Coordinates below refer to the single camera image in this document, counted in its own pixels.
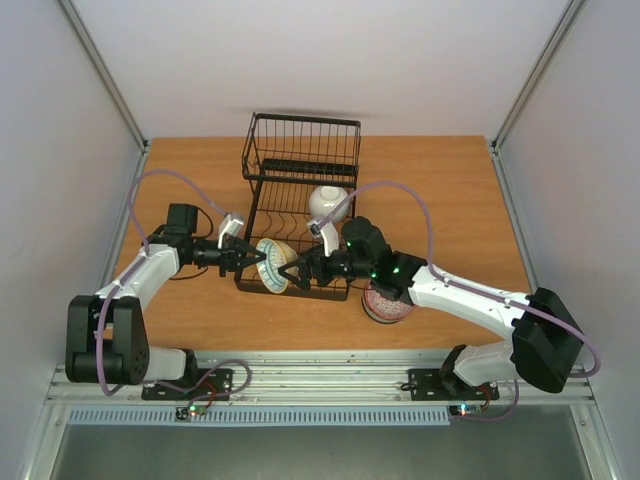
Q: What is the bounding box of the blue yellow patterned bowl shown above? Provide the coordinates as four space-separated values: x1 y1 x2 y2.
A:
256 238 298 294

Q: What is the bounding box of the white bowl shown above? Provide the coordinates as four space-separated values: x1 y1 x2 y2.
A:
308 185 348 219

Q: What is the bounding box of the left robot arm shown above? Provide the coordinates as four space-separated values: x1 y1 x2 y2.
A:
65 203 266 398

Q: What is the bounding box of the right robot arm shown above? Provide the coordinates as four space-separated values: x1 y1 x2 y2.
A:
278 216 585 397

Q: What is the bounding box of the red patterned bowl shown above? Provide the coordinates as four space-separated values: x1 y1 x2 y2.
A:
361 283 413 325

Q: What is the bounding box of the left small circuit board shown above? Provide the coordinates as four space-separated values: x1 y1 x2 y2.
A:
174 405 208 422

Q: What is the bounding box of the small circuit board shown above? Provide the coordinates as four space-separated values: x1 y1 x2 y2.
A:
174 405 208 422
449 403 483 417

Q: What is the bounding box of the right small circuit board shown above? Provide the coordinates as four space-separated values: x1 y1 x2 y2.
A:
449 403 483 417

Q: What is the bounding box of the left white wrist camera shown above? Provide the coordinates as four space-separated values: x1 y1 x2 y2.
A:
217 212 245 249

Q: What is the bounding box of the black wire dish rack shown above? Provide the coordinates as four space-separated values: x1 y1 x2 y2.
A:
233 111 362 302

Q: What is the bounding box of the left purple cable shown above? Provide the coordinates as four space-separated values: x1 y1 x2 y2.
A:
97 169 253 399

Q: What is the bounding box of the aluminium frame rail base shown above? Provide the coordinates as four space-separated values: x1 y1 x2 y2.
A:
45 349 595 406

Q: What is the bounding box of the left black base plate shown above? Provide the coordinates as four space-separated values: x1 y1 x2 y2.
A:
141 368 234 401

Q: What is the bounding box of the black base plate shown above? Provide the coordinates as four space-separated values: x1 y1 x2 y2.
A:
141 368 234 401
400 368 500 401

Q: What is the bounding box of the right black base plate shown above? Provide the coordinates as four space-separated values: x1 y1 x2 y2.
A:
400 368 500 401

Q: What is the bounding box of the light blue slotted cable duct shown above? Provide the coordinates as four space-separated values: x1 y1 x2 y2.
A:
67 406 450 428

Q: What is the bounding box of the left aluminium corner post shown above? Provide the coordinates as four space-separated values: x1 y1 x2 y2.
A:
53 0 150 154

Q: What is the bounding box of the aluminium corner post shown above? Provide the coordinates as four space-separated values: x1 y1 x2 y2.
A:
490 0 589 154
53 0 150 154

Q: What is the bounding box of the right aluminium corner post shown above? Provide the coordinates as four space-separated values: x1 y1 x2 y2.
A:
490 0 589 154

